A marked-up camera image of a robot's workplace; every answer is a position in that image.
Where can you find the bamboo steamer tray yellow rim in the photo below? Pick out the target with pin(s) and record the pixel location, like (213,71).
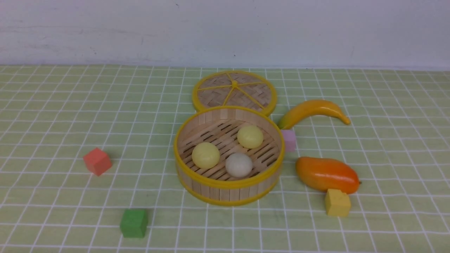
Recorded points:
(220,126)

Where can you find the red cube block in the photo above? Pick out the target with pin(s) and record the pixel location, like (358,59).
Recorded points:
(97,161)

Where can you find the orange toy mango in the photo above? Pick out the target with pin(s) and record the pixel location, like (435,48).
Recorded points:
(322,174)

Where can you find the yellow cube block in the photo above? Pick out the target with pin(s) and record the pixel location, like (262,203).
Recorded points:
(337,203)

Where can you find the pink cube block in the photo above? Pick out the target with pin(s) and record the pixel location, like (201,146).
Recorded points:
(290,140)

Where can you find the white bun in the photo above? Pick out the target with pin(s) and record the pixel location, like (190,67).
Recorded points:
(238,165)

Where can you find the green cube block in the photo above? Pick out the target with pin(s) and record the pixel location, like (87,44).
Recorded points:
(134,223)

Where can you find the pale yellow bun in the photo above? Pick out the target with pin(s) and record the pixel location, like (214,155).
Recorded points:
(250,136)
(205,155)

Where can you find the yellow toy banana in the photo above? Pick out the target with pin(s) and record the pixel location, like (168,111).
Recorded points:
(311,108)

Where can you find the woven bamboo steamer lid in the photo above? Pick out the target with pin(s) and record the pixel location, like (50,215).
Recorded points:
(235,88)

